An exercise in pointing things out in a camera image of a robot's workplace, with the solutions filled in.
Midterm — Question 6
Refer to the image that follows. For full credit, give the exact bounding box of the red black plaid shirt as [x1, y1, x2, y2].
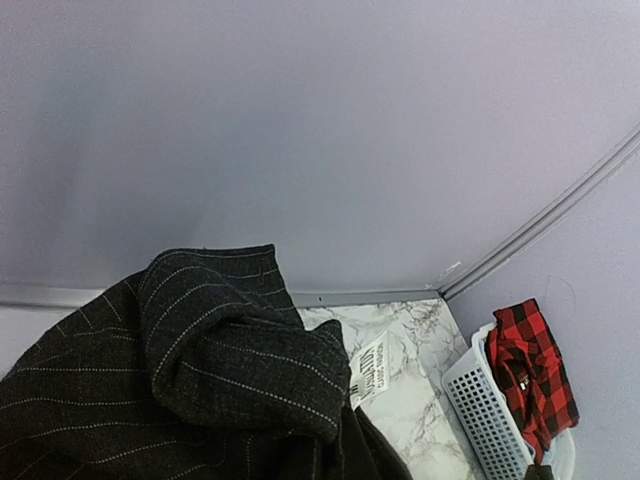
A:
[485, 299, 579, 464]

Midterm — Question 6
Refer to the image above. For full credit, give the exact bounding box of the right aluminium frame post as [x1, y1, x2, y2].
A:
[437, 124, 639, 300]

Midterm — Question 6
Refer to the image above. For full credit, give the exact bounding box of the white plastic laundry basket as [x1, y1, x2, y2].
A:
[443, 320, 576, 479]

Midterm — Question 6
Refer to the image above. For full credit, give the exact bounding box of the aluminium rear table rail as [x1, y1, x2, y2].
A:
[1, 285, 439, 309]

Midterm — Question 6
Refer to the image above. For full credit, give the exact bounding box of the black pinstriped long sleeve shirt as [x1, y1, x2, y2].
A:
[1, 245, 410, 479]

